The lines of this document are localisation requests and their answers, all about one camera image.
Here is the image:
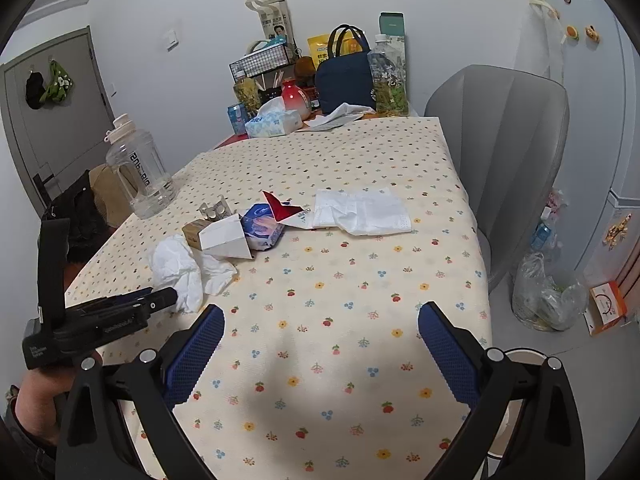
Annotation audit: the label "person's left forearm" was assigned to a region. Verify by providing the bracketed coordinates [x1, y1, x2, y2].
[0, 385, 58, 480]

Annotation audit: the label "round white trash bin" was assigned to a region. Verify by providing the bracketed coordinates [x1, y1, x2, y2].
[487, 347, 548, 461]

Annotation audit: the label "black hat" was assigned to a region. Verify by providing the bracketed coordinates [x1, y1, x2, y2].
[25, 71, 47, 110]

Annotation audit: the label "green box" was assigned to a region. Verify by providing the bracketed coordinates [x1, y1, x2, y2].
[378, 11, 406, 43]

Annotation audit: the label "blue plastic wrapper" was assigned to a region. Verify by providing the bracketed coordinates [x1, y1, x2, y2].
[240, 202, 287, 252]

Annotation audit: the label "yellow snack packet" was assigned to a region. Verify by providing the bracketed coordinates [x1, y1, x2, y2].
[306, 34, 368, 76]

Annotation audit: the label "white tissue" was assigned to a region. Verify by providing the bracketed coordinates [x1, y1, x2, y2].
[146, 234, 238, 314]

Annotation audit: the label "white fridge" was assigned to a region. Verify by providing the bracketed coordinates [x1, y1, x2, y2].
[520, 0, 640, 291]

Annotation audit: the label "white paper carton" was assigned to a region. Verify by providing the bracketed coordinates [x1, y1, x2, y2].
[199, 212, 256, 261]

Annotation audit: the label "printed white paper bag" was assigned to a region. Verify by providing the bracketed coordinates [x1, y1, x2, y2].
[245, 0, 292, 46]

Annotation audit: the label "green cloth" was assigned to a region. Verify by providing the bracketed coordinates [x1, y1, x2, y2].
[40, 60, 76, 105]

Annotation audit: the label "black cloth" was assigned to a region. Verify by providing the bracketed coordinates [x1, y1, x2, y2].
[42, 175, 108, 261]

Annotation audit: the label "red and white paper packet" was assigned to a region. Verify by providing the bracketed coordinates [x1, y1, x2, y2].
[262, 190, 318, 231]

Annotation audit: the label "cluster of yellow fridge magnets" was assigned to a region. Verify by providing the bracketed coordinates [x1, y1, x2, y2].
[602, 212, 633, 248]

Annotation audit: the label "blue and white tissue pack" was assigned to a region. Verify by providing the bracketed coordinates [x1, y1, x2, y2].
[244, 96, 304, 139]

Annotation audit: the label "person's left hand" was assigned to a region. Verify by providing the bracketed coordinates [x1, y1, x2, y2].
[16, 360, 85, 428]

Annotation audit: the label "large clear water jug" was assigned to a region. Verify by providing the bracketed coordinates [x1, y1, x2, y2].
[104, 114, 178, 220]

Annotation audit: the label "clear plastic bag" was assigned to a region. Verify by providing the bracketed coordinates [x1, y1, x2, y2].
[511, 252, 590, 332]

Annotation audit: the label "floral tablecloth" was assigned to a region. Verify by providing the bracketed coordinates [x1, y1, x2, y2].
[64, 116, 493, 480]

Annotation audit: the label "navy lunch bag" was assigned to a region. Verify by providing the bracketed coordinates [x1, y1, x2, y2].
[315, 24, 377, 115]

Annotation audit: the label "grey door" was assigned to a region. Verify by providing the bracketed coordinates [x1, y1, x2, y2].
[0, 27, 116, 211]

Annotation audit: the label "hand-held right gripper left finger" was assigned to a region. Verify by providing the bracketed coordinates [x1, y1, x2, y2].
[55, 304, 226, 480]

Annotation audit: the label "white papers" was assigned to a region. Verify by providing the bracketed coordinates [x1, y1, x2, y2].
[302, 102, 376, 131]

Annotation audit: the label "small brown cardboard box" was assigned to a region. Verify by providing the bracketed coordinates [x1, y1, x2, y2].
[181, 218, 213, 251]

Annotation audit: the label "tall clear flower-label bottle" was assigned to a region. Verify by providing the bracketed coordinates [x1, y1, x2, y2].
[367, 34, 410, 117]

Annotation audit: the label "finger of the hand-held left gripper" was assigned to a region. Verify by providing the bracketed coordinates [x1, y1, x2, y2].
[82, 286, 179, 317]

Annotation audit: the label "white tote bag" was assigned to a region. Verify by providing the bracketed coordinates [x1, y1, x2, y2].
[530, 0, 568, 86]

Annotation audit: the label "grey chair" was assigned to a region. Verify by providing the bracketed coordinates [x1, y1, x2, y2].
[424, 64, 571, 293]

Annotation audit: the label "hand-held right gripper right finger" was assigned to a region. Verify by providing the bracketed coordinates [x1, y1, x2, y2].
[417, 301, 588, 480]

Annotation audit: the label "tan cushion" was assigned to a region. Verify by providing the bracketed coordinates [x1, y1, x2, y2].
[87, 162, 136, 228]

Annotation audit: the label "clear bag with bottles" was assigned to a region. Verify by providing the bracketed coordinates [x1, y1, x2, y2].
[530, 190, 571, 261]

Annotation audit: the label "black utensil holder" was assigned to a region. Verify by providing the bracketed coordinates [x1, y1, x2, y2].
[259, 72, 285, 106]

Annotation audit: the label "orange and white box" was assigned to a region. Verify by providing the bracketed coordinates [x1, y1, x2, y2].
[582, 281, 628, 337]

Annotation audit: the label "black wire basket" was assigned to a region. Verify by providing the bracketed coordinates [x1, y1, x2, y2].
[229, 42, 296, 83]

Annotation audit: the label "blue drink can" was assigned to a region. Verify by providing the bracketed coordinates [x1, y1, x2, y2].
[227, 103, 249, 135]

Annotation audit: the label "silver blister pack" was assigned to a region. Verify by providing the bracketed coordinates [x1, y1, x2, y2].
[198, 199, 231, 221]

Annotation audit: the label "white napkin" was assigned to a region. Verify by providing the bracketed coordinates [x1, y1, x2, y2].
[312, 187, 413, 236]

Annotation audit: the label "red and white vase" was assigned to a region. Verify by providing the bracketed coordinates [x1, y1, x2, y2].
[280, 80, 312, 120]

